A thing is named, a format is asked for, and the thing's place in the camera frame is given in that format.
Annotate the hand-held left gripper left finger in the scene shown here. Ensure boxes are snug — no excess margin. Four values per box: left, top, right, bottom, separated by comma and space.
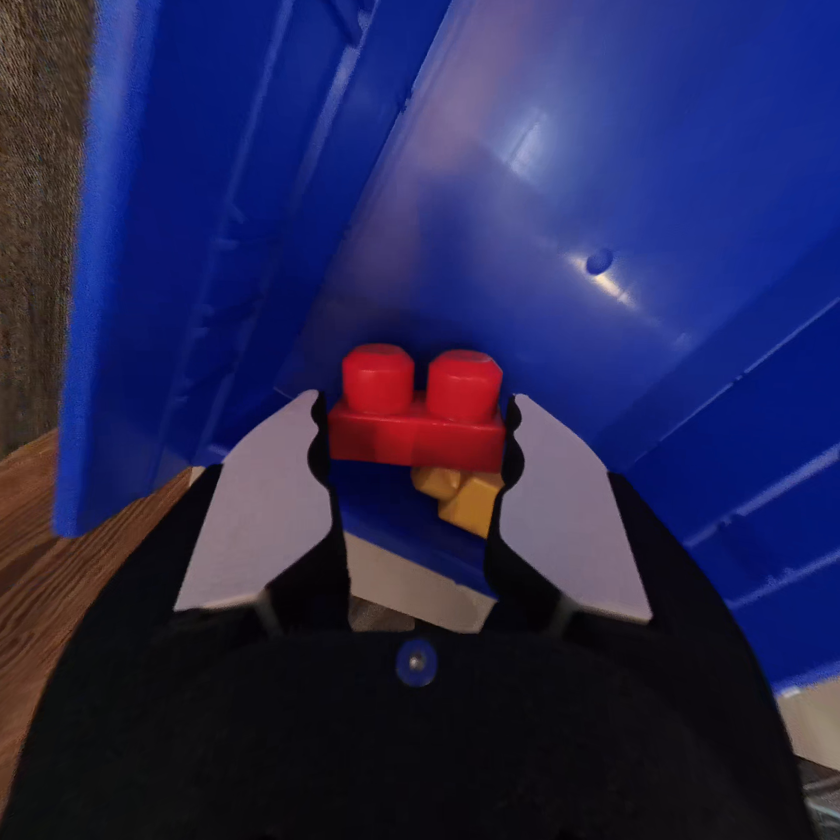
172, 389, 350, 636

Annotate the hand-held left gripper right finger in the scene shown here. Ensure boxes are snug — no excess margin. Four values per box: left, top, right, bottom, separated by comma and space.
481, 392, 655, 639

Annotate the yellow single-stud block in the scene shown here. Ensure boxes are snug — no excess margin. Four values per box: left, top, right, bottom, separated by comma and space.
412, 466, 501, 540

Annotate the red two-stud block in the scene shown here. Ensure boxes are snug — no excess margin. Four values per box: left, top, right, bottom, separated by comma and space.
328, 343, 506, 473

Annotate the blue plastic bin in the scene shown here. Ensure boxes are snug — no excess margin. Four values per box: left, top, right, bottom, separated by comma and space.
52, 0, 840, 697

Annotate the brown wooden stool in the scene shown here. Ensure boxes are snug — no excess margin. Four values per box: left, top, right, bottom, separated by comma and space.
0, 427, 198, 795

